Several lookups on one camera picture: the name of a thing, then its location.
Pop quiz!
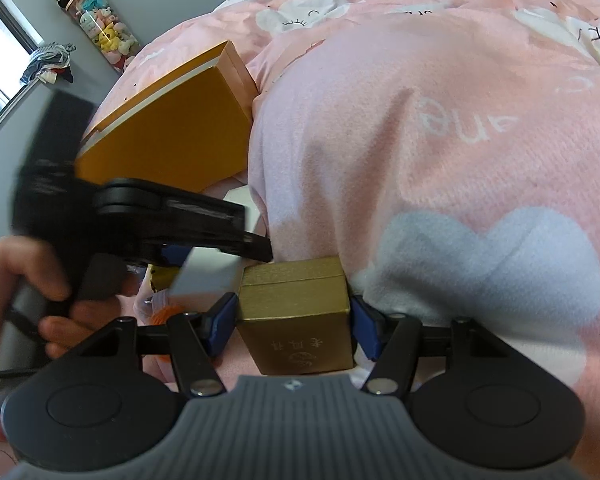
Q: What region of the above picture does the black cable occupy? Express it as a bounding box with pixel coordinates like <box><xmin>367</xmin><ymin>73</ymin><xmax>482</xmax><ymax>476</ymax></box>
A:
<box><xmin>0</xmin><ymin>367</ymin><xmax>42</xmax><ymax>384</ymax></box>

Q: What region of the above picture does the white box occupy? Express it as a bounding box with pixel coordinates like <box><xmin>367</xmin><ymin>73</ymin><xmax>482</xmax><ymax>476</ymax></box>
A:
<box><xmin>169</xmin><ymin>184</ymin><xmax>268</xmax><ymax>307</ymax></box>

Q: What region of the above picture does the orange cardboard box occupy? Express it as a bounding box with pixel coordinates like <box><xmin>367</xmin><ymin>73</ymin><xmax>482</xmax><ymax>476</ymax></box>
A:
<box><xmin>75</xmin><ymin>66</ymin><xmax>255</xmax><ymax>196</ymax></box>

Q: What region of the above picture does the pink fleece blanket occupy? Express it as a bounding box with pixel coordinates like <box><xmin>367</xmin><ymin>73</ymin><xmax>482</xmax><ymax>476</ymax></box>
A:
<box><xmin>130</xmin><ymin>7</ymin><xmax>600</xmax><ymax>461</ymax></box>

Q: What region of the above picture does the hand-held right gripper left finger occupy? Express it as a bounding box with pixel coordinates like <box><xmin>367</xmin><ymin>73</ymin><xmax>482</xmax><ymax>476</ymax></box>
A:
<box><xmin>65</xmin><ymin>292</ymin><xmax>239</xmax><ymax>397</ymax></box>

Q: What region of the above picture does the clear tube of plush toys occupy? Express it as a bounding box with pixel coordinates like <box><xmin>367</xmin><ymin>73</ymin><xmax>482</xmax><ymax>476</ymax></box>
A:
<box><xmin>66</xmin><ymin>0</ymin><xmax>142</xmax><ymax>75</ymax></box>

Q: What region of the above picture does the orange box lid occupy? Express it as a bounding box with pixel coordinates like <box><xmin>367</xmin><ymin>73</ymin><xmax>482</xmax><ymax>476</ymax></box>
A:
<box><xmin>80</xmin><ymin>40</ymin><xmax>259</xmax><ymax>148</ymax></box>

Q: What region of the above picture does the person's left hand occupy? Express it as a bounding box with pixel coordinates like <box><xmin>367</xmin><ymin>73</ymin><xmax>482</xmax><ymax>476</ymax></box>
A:
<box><xmin>0</xmin><ymin>235</ymin><xmax>147</xmax><ymax>441</ymax></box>

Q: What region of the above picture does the pile of clothes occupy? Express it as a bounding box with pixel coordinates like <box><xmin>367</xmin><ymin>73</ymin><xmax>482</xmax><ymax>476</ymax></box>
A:
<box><xmin>20</xmin><ymin>41</ymin><xmax>77</xmax><ymax>86</ymax></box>

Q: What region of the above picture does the gold cardboard box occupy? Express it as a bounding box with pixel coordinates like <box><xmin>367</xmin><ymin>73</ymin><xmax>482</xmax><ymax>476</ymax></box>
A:
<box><xmin>236</xmin><ymin>256</ymin><xmax>356</xmax><ymax>376</ymax></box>

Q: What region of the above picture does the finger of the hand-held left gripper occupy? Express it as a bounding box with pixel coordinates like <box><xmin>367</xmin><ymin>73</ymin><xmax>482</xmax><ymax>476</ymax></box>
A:
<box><xmin>92</xmin><ymin>177</ymin><xmax>247</xmax><ymax>244</ymax></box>
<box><xmin>130</xmin><ymin>230</ymin><xmax>274</xmax><ymax>267</ymax></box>

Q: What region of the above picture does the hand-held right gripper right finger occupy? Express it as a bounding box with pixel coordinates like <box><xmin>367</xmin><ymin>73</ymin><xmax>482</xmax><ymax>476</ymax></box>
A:
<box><xmin>349</xmin><ymin>294</ymin><xmax>531</xmax><ymax>396</ymax></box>

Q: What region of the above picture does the window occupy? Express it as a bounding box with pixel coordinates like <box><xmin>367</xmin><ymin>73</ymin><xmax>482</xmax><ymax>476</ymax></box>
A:
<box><xmin>0</xmin><ymin>0</ymin><xmax>47</xmax><ymax>128</ymax></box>

